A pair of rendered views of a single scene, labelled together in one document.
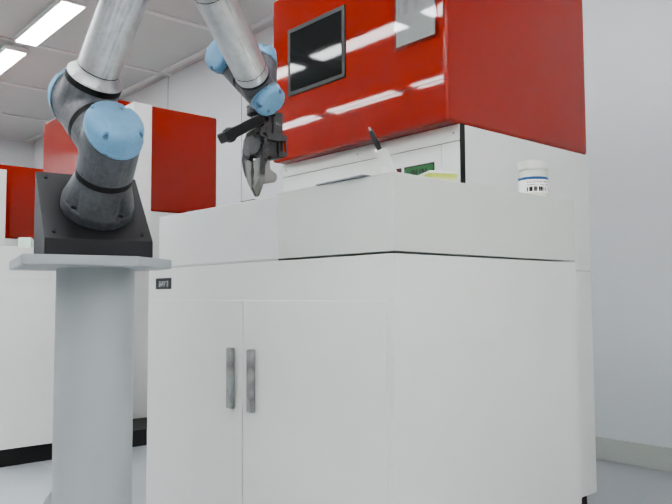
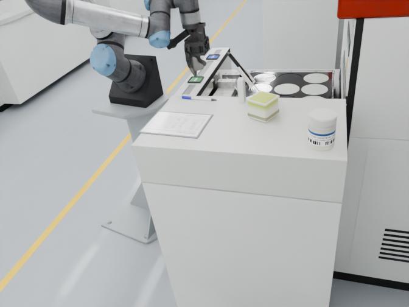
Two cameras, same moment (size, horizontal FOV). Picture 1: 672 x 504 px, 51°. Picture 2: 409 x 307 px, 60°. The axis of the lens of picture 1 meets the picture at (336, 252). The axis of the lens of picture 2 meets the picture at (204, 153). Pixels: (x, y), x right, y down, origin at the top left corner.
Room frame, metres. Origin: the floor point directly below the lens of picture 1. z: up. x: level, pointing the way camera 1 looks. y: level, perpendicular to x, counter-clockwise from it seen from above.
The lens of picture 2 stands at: (1.04, -1.04, 1.53)
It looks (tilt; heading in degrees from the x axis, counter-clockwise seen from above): 34 degrees down; 63
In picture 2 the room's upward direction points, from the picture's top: 9 degrees counter-clockwise
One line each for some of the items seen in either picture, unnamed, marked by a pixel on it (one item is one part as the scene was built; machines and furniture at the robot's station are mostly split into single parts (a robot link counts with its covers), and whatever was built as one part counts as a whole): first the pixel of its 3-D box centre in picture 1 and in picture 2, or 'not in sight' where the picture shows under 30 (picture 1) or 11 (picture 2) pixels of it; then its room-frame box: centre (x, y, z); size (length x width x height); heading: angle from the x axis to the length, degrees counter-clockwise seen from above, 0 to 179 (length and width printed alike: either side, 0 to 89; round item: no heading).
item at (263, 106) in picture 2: (437, 187); (263, 106); (1.68, -0.24, 1.00); 0.07 x 0.07 x 0.07; 15
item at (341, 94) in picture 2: not in sight; (341, 89); (2.11, -0.19, 0.89); 0.44 x 0.02 x 0.10; 41
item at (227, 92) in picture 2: not in sight; (223, 97); (1.77, 0.15, 0.87); 0.36 x 0.08 x 0.03; 41
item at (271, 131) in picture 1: (263, 135); (195, 39); (1.69, 0.17, 1.13); 0.09 x 0.08 x 0.12; 131
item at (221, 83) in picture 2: not in sight; (227, 83); (1.83, 0.20, 0.89); 0.08 x 0.03 x 0.03; 131
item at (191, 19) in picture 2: not in sight; (190, 17); (1.69, 0.18, 1.21); 0.08 x 0.08 x 0.05
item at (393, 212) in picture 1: (433, 228); (243, 140); (1.61, -0.22, 0.89); 0.62 x 0.35 x 0.14; 131
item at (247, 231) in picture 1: (227, 236); (206, 83); (1.77, 0.27, 0.89); 0.55 x 0.09 x 0.14; 41
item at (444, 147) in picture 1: (361, 208); (348, 42); (2.25, -0.08, 1.02); 0.81 x 0.03 x 0.40; 41
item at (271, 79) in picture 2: not in sight; (286, 89); (1.96, -0.04, 0.90); 0.34 x 0.34 x 0.01; 41
